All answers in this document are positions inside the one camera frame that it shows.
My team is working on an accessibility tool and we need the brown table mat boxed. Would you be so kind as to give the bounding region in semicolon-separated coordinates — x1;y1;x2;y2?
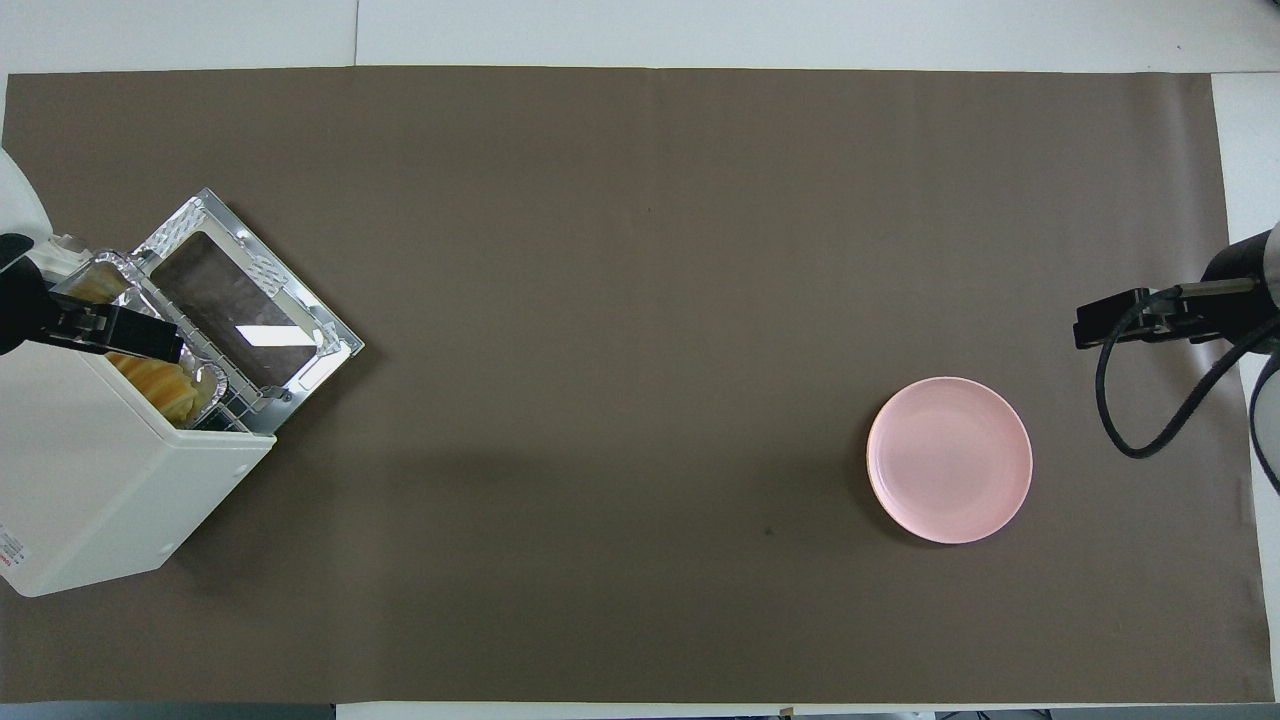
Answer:
0;65;1277;706

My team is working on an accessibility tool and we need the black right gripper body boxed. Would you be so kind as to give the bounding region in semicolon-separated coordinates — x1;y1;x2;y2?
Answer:
1150;230;1274;347

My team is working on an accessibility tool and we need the aluminium foil tray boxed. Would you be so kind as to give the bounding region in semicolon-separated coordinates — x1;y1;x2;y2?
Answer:
48;248;233;431

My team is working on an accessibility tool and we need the sliced yellow bread loaf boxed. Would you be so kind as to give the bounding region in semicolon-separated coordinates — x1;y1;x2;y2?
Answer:
62;262;217;422

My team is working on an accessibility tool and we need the cream toaster oven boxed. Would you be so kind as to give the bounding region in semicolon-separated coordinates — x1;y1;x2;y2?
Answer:
0;235;278;599

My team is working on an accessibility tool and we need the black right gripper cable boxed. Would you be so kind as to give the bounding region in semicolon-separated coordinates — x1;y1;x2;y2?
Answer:
1094;284;1280;461

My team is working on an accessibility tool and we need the glass oven door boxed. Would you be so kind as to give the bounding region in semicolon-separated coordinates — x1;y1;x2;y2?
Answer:
130;187;366;437

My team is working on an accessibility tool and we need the metal oven wire rack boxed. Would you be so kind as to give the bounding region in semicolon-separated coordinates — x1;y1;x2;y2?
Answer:
180;335;263;434

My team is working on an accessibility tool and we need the pink round plate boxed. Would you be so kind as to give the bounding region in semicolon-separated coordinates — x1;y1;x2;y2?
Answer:
866;376;1034;546

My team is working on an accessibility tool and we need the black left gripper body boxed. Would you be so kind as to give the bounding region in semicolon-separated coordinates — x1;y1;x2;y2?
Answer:
0;232;109;358

